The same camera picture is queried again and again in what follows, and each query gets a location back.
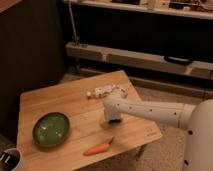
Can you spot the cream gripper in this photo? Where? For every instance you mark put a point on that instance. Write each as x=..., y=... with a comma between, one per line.
x=104, y=124

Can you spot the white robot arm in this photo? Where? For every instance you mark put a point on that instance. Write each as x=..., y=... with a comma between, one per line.
x=196, y=120

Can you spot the green ceramic bowl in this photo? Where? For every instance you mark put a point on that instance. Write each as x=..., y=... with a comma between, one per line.
x=51, y=129

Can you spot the white plastic bottle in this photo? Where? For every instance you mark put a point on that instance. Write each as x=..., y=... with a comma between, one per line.
x=100, y=92

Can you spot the orange carrot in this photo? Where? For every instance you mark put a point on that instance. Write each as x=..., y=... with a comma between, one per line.
x=100, y=148

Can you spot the wooden table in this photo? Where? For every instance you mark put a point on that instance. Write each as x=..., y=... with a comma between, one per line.
x=84, y=115

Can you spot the long wooden shelf bench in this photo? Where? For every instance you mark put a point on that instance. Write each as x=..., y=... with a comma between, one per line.
x=137, y=60

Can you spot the metal pole stand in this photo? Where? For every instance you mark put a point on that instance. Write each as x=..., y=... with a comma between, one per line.
x=76, y=38

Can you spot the white cup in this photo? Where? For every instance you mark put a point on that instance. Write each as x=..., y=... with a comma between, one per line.
x=11, y=160

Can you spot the upper wooden shelf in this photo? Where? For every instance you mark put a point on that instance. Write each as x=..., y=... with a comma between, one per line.
x=142, y=8

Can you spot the black handle on bench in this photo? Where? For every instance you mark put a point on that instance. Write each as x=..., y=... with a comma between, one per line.
x=178, y=61

